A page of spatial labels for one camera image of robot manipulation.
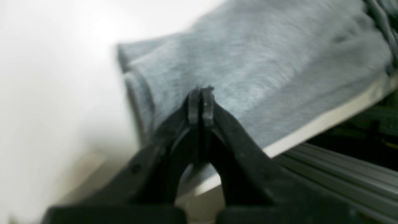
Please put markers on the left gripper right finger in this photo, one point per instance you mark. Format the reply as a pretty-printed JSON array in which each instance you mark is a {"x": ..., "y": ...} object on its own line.
[{"x": 256, "y": 189}]

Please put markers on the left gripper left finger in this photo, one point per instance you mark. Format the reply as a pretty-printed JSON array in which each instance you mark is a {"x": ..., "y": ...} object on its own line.
[{"x": 144, "y": 191}]

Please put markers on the grey t-shirt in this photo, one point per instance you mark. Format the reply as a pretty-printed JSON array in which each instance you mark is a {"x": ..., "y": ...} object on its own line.
[{"x": 275, "y": 65}]

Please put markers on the aluminium frame rail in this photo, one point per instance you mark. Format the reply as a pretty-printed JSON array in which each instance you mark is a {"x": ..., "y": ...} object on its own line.
[{"x": 370, "y": 188}]

